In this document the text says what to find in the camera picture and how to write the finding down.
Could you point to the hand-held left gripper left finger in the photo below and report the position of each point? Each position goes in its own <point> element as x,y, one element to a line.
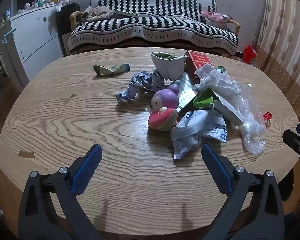
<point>88,166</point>

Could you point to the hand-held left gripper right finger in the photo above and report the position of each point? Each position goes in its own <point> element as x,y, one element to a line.
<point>216,166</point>

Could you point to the red ribbon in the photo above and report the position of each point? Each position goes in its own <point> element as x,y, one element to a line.
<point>267,116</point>

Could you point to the white blue plastic packet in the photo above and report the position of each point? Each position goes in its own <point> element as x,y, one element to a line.
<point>190,132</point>

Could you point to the clear plastic bag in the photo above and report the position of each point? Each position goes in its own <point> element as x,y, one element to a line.
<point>252,125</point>

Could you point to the long white box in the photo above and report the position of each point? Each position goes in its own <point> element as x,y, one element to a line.
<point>227,111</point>

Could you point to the white printed paper card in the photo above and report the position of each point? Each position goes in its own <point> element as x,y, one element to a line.
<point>187,92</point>

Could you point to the purple pink toy figure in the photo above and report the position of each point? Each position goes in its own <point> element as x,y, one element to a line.
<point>165,102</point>

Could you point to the white tissue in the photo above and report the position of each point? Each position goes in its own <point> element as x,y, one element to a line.
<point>217,81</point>

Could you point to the blue white wrapper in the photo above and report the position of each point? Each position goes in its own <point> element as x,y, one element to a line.
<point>142,80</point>

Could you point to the red plastic bag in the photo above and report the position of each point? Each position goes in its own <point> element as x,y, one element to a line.
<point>249,52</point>

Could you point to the green gold snack wrapper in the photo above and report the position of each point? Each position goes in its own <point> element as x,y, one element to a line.
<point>110,69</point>

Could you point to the beige patterned curtain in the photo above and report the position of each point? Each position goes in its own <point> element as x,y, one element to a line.
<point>285,30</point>

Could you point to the red cardboard box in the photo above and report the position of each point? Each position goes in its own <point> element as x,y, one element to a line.
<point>198,60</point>

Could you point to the white paper bowl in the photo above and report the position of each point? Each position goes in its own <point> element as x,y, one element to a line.
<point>168,67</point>

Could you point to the yellow green snack packet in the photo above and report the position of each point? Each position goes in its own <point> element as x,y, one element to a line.
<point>167,55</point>

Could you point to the white cabinet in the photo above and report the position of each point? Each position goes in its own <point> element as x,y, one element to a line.
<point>32,37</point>

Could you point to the pink printed pillow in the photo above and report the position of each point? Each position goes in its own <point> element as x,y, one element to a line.
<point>216,16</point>

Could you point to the black white striped blanket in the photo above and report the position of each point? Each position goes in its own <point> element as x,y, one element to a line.
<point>165,27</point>

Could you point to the wooden sofa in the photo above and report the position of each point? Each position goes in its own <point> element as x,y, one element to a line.
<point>74,17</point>

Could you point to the beige stuffed cloth toy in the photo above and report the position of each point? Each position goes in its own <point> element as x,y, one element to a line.
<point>96,12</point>

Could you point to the thin grey book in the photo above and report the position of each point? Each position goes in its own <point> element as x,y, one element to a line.
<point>126,14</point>

